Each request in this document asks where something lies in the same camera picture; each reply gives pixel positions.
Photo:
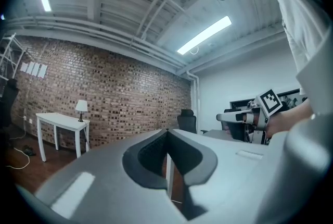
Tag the white vertical wall pipe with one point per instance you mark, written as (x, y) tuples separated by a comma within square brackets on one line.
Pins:
[(196, 98)]

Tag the black office chair with headrest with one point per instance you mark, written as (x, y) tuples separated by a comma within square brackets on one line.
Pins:
[(187, 120)]

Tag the grey table with white legs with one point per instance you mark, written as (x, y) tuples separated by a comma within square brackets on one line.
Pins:
[(169, 176)]

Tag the white square table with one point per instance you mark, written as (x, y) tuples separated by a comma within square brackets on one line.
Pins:
[(62, 120)]

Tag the white ceiling pipe run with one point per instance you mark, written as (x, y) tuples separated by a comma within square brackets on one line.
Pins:
[(91, 32)]

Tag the person's white shirt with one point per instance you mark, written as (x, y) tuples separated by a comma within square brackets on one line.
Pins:
[(299, 22)]

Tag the white paper sheet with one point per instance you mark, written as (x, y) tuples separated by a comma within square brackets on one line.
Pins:
[(34, 69), (24, 67), (44, 72)]

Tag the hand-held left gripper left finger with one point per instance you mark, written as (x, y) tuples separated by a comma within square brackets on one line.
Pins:
[(104, 191)]

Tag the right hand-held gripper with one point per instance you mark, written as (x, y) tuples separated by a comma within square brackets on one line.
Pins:
[(270, 103)]

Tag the white table lamp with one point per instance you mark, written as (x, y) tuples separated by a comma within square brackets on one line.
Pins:
[(81, 106)]

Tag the white metal ladder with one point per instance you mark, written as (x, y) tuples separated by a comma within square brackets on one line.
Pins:
[(11, 53)]

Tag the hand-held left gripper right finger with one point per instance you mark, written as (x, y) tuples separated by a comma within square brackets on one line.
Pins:
[(247, 186)]

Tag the person's right forearm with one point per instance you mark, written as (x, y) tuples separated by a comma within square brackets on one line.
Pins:
[(286, 118)]

